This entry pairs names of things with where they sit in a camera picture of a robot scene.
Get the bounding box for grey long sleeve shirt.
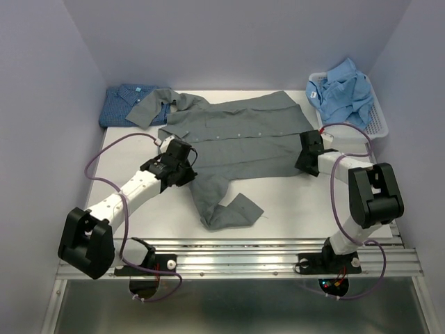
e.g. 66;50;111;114
123;88;313;230

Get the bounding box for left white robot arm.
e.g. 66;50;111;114
58;137;197;279

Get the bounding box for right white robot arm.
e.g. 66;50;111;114
295;130;404;273

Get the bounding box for light blue crumpled shirt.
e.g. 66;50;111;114
306;58;374;130

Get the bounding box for white plastic basket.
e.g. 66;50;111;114
326;75;389;144

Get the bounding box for blue checked folded shirt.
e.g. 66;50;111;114
98;83;159;129

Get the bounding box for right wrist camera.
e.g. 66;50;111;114
319;130;334;146

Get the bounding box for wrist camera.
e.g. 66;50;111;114
319;130;334;146
154;135;177;148

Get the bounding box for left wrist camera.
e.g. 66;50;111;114
154;135;177;148

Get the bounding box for aluminium rail frame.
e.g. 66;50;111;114
42;223;440;333

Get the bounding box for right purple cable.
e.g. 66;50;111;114
302;122;389;301

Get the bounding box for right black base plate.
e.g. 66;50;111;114
294;253;362;276

